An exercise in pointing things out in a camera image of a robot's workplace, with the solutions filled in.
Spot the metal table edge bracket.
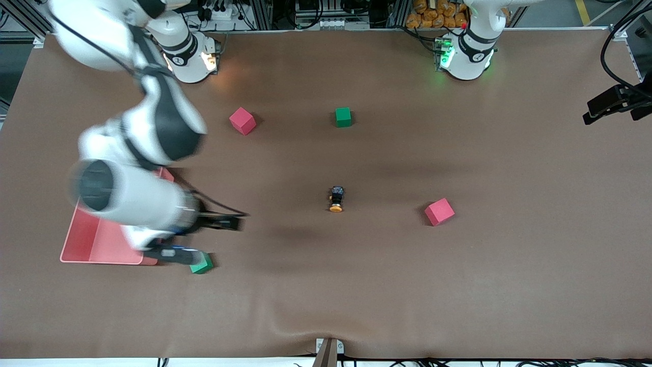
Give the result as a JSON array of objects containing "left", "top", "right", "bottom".
[{"left": 315, "top": 337, "right": 345, "bottom": 367}]

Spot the black side camera on mount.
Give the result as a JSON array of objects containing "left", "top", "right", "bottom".
[{"left": 583, "top": 84, "right": 652, "bottom": 125}]

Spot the brown table cover sheet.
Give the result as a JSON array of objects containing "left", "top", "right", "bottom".
[{"left": 0, "top": 28, "right": 652, "bottom": 360}]

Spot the white connector strip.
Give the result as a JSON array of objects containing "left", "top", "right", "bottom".
[{"left": 317, "top": 18, "right": 370, "bottom": 30}]

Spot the pink plastic bin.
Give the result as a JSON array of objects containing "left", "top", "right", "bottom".
[{"left": 60, "top": 167, "right": 175, "bottom": 266}]

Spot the pink foam cube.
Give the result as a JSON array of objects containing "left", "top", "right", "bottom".
[
  {"left": 424, "top": 198, "right": 456, "bottom": 227},
  {"left": 229, "top": 107, "right": 257, "bottom": 136}
]

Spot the white power strip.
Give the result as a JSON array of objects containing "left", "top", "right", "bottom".
[{"left": 201, "top": 5, "right": 234, "bottom": 21}]

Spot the orange items pile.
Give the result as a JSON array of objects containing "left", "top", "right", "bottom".
[{"left": 406, "top": 0, "right": 510, "bottom": 29}]

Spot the black side camera cable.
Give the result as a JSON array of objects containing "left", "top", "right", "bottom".
[{"left": 601, "top": 0, "right": 652, "bottom": 97}]

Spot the aluminium frame post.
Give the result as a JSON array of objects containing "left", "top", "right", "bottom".
[{"left": 249, "top": 0, "right": 274, "bottom": 31}]

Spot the aluminium frame strut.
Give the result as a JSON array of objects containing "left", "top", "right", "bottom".
[
  {"left": 0, "top": 0, "right": 51, "bottom": 47},
  {"left": 609, "top": 0, "right": 652, "bottom": 41}
]

